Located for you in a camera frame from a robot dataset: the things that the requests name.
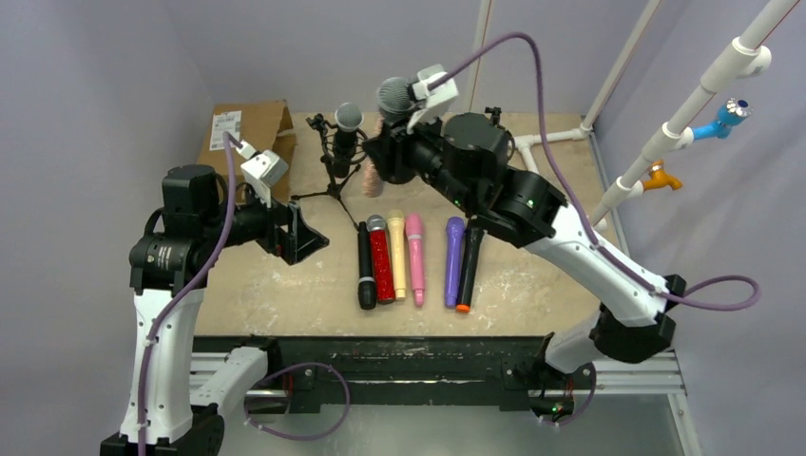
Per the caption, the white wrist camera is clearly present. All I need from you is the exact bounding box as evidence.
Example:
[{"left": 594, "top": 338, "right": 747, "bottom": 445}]
[
  {"left": 236, "top": 141, "right": 289, "bottom": 208},
  {"left": 407, "top": 65, "right": 459, "bottom": 134}
]

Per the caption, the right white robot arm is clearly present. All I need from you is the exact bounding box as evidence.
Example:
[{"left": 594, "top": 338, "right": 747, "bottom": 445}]
[{"left": 362, "top": 113, "right": 684, "bottom": 373}]

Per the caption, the purple microphone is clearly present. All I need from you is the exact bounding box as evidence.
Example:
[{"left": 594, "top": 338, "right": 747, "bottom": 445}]
[{"left": 444, "top": 217, "right": 465, "bottom": 309}]

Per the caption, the white PVC pipe frame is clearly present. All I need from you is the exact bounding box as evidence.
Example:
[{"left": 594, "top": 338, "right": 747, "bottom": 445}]
[{"left": 487, "top": 1, "right": 805, "bottom": 256}]

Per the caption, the black orange-tipped microphone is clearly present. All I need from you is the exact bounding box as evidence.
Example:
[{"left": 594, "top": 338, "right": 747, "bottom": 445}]
[{"left": 455, "top": 225, "right": 485, "bottom": 314}]

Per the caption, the multicolour glitter microphone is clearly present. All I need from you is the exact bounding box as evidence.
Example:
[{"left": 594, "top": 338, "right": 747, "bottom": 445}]
[{"left": 362, "top": 77, "right": 413, "bottom": 198}]

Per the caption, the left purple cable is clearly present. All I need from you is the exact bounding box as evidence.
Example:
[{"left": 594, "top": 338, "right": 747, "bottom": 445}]
[{"left": 136, "top": 130, "right": 352, "bottom": 456}]

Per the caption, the tripod microphone stand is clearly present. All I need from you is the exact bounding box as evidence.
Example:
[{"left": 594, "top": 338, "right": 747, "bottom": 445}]
[{"left": 291, "top": 103, "right": 368, "bottom": 229}]

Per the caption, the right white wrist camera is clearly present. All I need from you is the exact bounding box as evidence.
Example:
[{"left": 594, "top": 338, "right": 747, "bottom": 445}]
[{"left": 407, "top": 65, "right": 459, "bottom": 134}]

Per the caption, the cream microphone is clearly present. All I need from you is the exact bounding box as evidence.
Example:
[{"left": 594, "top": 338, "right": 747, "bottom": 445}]
[{"left": 386, "top": 210, "right": 407, "bottom": 301}]

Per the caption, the pink microphone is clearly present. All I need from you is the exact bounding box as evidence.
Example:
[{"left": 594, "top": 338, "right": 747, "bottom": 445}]
[{"left": 405, "top": 213, "right": 426, "bottom": 308}]

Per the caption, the brown cardboard box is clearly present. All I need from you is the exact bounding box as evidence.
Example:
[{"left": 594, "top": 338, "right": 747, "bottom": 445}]
[{"left": 197, "top": 100, "right": 297, "bottom": 176}]

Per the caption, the blue pipe fitting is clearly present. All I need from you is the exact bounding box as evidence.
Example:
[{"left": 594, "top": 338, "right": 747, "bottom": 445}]
[{"left": 692, "top": 98, "right": 752, "bottom": 142}]

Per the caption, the orange pipe fitting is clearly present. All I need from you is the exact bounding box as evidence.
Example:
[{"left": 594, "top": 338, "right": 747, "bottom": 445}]
[{"left": 642, "top": 160, "right": 682, "bottom": 192}]

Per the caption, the tripod shock mount stand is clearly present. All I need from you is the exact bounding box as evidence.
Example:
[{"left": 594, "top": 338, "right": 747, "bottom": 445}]
[{"left": 484, "top": 106, "right": 502, "bottom": 126}]

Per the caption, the small black microphone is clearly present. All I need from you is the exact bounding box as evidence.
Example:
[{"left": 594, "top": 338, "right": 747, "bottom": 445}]
[{"left": 357, "top": 221, "right": 377, "bottom": 311}]

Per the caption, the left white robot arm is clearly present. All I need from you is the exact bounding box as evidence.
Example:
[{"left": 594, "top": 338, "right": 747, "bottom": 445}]
[{"left": 100, "top": 159, "right": 329, "bottom": 455}]

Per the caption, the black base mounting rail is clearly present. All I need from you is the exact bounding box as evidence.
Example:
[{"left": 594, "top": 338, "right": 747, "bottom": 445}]
[{"left": 188, "top": 334, "right": 631, "bottom": 417}]

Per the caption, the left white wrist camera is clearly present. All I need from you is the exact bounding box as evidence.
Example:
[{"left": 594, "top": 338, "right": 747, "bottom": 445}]
[{"left": 236, "top": 141, "right": 289, "bottom": 208}]

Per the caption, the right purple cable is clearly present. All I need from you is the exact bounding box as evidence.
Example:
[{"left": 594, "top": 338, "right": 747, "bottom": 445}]
[{"left": 431, "top": 31, "right": 762, "bottom": 428}]

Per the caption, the red glitter microphone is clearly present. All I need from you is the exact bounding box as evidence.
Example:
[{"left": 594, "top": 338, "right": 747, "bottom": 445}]
[{"left": 366, "top": 215, "right": 396, "bottom": 304}]

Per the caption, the purple cable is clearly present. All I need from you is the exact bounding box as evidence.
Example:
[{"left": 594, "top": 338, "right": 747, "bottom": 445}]
[
  {"left": 431, "top": 31, "right": 762, "bottom": 428},
  {"left": 136, "top": 130, "right": 352, "bottom": 456}
]

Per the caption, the black glitter microphone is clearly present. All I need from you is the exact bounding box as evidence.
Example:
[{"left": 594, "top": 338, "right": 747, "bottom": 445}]
[{"left": 326, "top": 103, "right": 364, "bottom": 180}]

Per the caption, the aluminium rail frame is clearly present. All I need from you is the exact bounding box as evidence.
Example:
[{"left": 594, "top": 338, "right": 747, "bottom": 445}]
[{"left": 188, "top": 351, "right": 704, "bottom": 455}]

